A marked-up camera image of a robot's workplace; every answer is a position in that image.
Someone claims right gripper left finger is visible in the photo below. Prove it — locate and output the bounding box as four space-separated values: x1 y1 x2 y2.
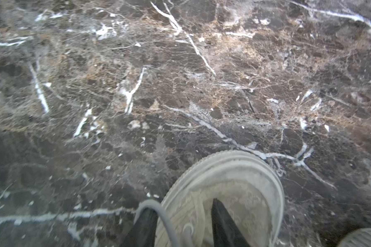
120 209 158 247

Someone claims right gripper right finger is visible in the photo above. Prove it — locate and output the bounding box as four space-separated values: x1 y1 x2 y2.
211 198 250 247

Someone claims beige sneaker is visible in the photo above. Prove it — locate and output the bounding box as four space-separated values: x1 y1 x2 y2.
132 150 285 247
337 228 371 247

